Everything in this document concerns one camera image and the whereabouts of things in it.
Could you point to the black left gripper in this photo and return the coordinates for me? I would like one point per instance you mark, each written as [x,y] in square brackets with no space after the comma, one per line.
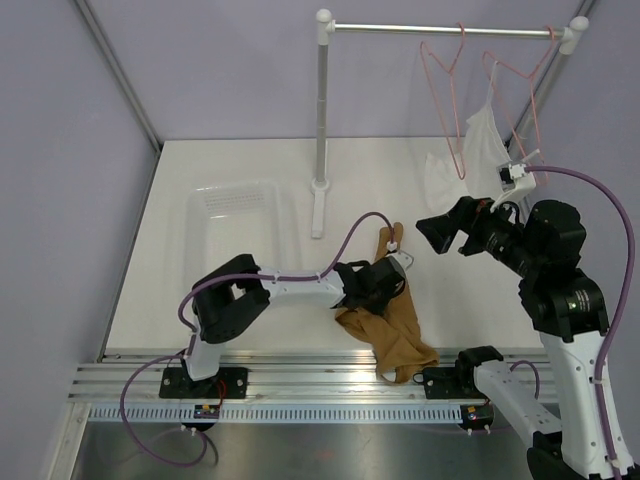
[376,308]

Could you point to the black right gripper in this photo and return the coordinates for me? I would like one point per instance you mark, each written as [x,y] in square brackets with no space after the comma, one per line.
[471,215]

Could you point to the brown tank top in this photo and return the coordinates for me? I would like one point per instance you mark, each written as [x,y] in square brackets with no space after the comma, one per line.
[395,336]

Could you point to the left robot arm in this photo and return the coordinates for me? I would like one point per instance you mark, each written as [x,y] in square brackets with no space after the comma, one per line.
[224,304]

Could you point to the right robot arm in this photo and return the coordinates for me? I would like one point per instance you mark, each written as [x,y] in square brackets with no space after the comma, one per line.
[568,311]

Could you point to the white tank top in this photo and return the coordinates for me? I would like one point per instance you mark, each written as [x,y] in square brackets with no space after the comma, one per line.
[474,170]

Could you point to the white plastic perforated basket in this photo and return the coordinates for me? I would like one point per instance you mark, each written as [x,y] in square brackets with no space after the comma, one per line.
[244,217]

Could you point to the white clothes rack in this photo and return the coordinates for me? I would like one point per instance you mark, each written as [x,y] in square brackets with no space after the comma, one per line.
[564,42]

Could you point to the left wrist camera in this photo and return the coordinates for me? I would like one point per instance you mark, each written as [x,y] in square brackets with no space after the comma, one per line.
[403,259]

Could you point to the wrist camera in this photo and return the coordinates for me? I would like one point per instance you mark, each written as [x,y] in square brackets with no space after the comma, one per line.
[517,184]
[403,259]

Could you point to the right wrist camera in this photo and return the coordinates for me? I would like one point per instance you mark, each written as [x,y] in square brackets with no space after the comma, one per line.
[517,184]

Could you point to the aluminium mounting rail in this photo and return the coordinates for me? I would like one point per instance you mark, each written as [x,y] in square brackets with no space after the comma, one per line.
[340,388]

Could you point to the aluminium frame post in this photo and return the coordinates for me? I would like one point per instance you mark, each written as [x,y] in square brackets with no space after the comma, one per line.
[109,55]

